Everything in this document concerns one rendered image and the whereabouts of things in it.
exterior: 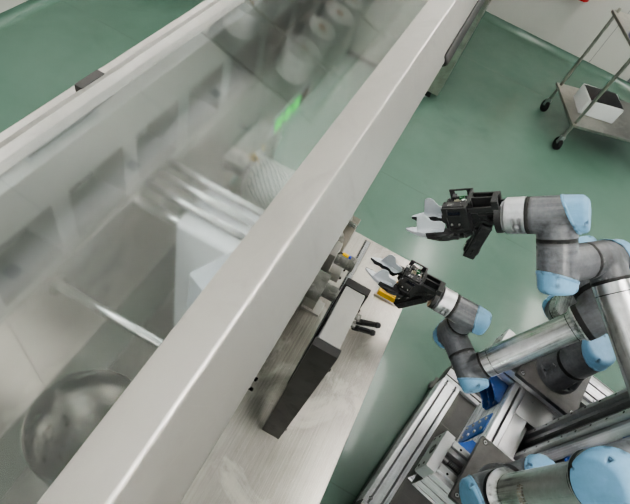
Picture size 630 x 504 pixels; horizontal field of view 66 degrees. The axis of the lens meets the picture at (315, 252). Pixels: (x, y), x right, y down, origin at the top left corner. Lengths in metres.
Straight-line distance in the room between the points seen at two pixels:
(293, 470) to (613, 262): 0.87
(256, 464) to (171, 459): 1.12
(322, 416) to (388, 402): 1.13
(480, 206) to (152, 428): 0.94
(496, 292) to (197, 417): 2.95
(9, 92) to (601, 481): 3.32
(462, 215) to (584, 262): 0.24
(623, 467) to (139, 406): 0.91
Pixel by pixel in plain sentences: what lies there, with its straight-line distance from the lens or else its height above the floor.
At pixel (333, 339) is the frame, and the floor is 1.44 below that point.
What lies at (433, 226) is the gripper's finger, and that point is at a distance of 1.10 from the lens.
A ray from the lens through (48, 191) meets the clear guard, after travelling 0.51.
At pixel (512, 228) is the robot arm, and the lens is 1.05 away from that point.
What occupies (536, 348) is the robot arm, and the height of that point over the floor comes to 1.19.
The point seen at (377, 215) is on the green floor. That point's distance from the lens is 3.05.
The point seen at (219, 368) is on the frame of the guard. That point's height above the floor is 1.99.
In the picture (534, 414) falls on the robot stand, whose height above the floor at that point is 0.73.
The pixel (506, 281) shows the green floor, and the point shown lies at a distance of 3.20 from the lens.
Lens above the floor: 2.18
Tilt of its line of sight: 53 degrees down
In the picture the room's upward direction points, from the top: 24 degrees clockwise
